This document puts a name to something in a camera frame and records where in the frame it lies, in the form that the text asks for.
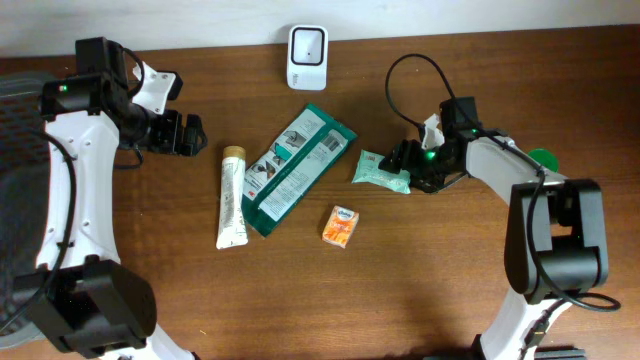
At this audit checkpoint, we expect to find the orange tissue pack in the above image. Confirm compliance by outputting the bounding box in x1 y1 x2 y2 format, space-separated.
321 206 360 248

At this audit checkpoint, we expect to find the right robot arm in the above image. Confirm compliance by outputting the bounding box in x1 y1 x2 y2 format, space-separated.
379 97 620 359

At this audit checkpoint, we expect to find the teal wipes pouch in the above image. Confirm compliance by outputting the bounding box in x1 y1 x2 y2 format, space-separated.
351 150 411 194

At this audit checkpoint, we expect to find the left black cable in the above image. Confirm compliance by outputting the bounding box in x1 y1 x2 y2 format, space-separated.
0 47 146 336

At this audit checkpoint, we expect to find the grey plastic basket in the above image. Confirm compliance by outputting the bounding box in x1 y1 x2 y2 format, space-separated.
1 71 54 322

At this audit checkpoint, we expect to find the green lid jar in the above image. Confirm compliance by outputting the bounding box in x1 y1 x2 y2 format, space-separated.
528 148 559 172

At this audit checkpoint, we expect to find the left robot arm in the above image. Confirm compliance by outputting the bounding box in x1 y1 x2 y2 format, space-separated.
13 37 207 359

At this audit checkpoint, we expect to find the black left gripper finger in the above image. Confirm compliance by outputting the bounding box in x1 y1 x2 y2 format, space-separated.
185 114 204 136
182 134 208 157

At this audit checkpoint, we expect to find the black cable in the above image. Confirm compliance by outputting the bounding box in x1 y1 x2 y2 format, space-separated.
0 47 146 336
384 52 622 360

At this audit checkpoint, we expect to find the white barcode scanner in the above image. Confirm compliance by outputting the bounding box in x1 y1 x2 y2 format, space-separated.
286 24 329 91

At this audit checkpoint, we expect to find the white cream tube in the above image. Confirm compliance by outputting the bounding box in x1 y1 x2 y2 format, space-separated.
216 146 248 250

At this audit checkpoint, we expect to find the green white wipes package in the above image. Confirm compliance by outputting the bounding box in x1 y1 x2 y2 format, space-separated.
242 104 357 237

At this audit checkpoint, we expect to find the right black cable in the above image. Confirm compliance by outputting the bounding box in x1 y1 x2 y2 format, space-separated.
384 52 622 360

